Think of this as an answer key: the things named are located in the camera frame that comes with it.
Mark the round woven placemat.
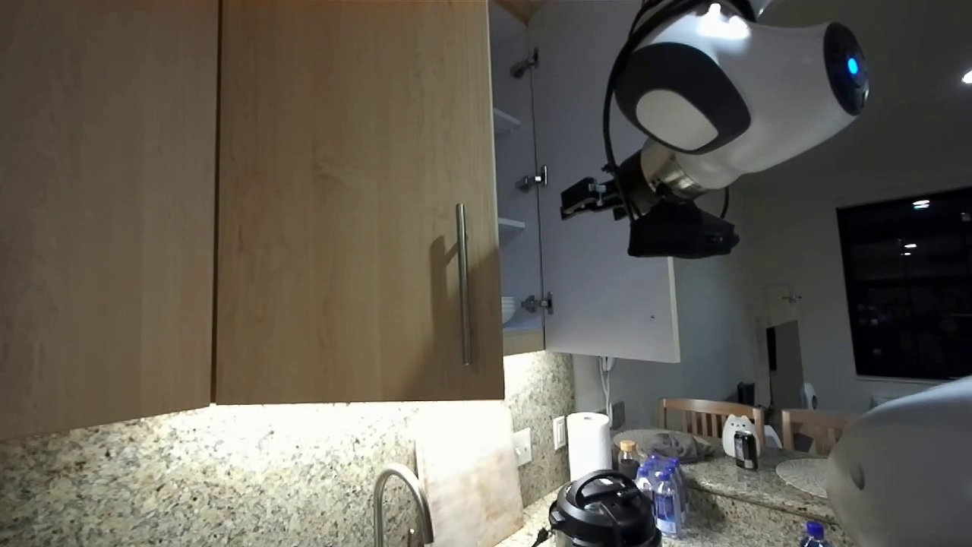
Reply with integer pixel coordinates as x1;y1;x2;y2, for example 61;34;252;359
775;457;831;500

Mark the pack of water bottles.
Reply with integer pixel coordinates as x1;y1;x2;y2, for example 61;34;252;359
635;455;691;539

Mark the silver bar door handle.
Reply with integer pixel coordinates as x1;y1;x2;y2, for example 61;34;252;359
455;203;474;367

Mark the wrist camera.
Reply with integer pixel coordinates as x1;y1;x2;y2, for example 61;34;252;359
627;201;740;260

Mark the black pressure cooker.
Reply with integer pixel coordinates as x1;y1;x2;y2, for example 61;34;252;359
548;469;664;547

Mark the paper towel roll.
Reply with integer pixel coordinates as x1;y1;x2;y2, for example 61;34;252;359
566;412;614;482

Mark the wooden chair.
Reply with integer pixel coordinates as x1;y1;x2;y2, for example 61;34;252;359
780;408;863;457
658;397;767;451

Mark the dark window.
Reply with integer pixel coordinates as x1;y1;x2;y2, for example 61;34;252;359
835;186;972;381

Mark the grey cloth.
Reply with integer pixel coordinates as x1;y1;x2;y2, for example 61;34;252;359
613;428;715;463

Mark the pale wooden cutting board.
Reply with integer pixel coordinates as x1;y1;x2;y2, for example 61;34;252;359
414;409;525;547

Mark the wooden cabinet door without handle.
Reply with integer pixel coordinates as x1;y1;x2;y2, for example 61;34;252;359
0;0;221;442

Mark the wooden cabinet door with handle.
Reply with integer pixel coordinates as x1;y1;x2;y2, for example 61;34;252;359
214;0;506;406

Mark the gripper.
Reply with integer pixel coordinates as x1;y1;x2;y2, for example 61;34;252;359
560;152;651;223

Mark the silver tap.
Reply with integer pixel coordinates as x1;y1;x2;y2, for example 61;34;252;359
371;464;436;547

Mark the wooden wall cabinet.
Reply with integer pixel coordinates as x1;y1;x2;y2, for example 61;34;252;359
0;0;681;442

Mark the black can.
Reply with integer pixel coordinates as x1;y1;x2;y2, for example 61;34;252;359
733;429;759;471

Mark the white cat figure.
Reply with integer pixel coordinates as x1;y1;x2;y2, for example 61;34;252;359
721;413;765;459

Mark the open white-backed cabinet door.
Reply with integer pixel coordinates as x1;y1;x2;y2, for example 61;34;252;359
527;0;681;364

